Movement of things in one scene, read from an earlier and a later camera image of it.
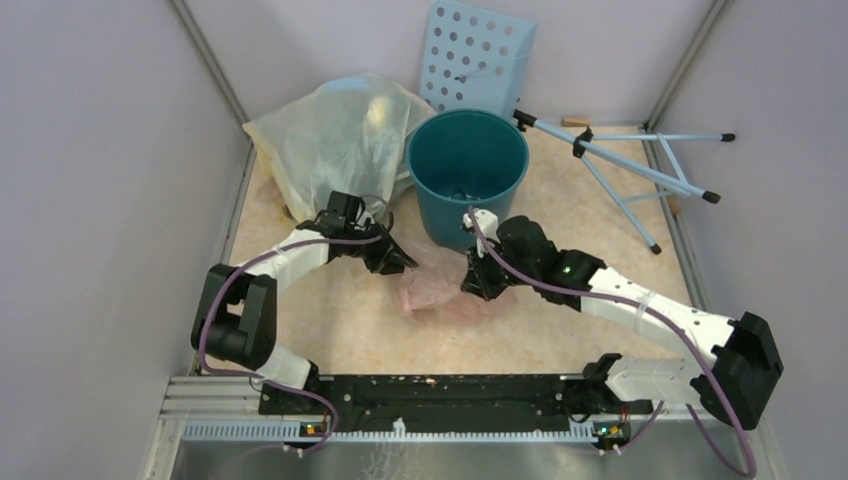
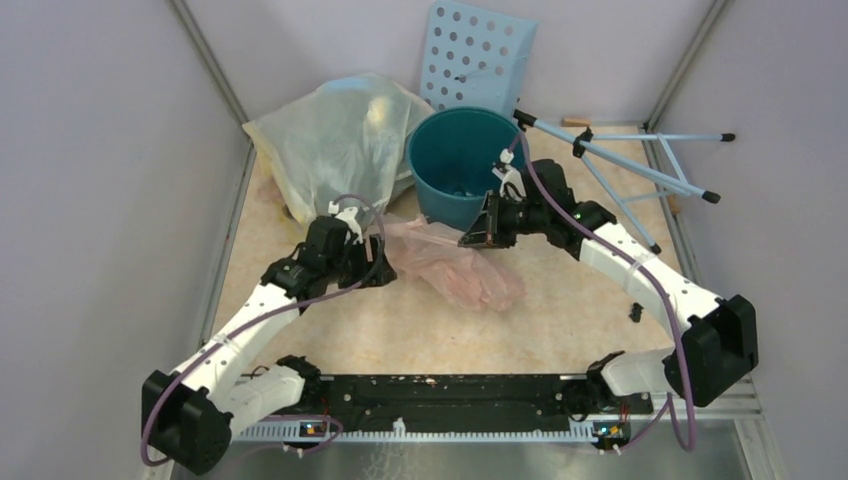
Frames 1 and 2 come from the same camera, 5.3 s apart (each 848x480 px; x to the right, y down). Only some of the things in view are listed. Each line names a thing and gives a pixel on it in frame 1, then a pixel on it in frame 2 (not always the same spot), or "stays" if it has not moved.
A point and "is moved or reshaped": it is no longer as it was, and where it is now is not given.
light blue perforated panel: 474,59 stays
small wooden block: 576,122 stays
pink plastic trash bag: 431,290 is moved or reshaped
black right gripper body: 491,279 -> 519,218
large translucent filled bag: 348,134 stays
